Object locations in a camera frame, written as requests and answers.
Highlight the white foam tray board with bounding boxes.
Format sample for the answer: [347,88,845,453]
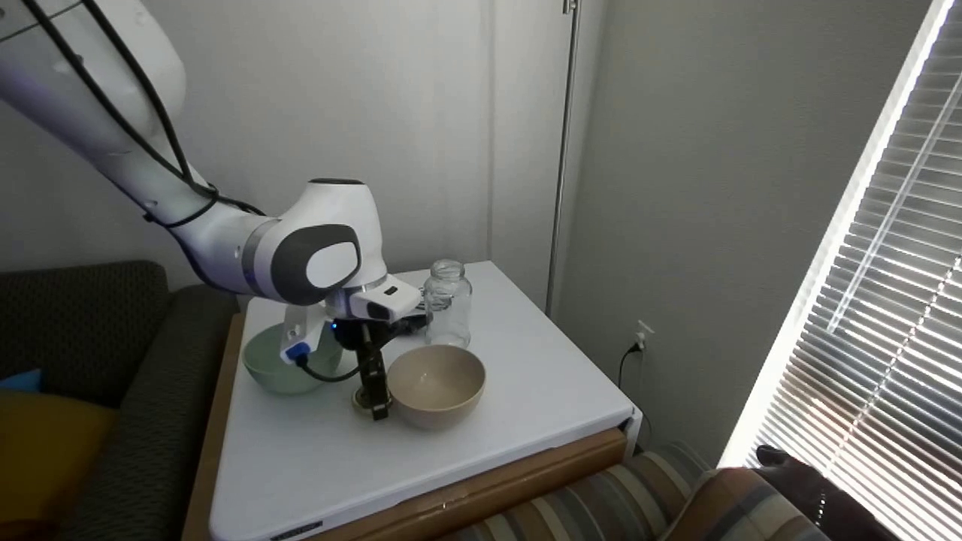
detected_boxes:
[206,263,642,541]

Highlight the striped sofa cushion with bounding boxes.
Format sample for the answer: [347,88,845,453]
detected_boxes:
[658,462,836,541]

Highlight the black power cord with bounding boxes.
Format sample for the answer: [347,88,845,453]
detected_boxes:
[614,340,646,398]

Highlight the blue cushion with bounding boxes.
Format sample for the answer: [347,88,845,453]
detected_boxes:
[0,368,49,398]

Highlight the grey fabric armchair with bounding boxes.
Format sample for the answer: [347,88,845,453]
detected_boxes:
[0,260,244,541]

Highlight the dark furry object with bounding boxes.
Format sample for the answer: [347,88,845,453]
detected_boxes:
[755,442,905,541]

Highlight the beige bowl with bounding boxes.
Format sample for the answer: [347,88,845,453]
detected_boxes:
[384,342,489,432]

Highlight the white wall outlet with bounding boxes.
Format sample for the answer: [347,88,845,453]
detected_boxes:
[631,317,658,355]

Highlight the yellow cushion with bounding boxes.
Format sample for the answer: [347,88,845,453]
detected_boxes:
[0,391,116,530]

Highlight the white window blinds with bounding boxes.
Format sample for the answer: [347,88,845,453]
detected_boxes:
[738,0,962,541]

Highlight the green bowl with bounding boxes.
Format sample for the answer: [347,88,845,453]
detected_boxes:
[239,323,347,398]

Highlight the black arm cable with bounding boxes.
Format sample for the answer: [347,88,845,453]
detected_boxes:
[18,0,264,232]

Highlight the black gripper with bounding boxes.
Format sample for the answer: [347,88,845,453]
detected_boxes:
[331,317,397,425]

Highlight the striped fabric sofa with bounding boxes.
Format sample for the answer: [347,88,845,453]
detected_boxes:
[439,447,836,541]

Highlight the clear glass jar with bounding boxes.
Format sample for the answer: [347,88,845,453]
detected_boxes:
[420,260,475,352]

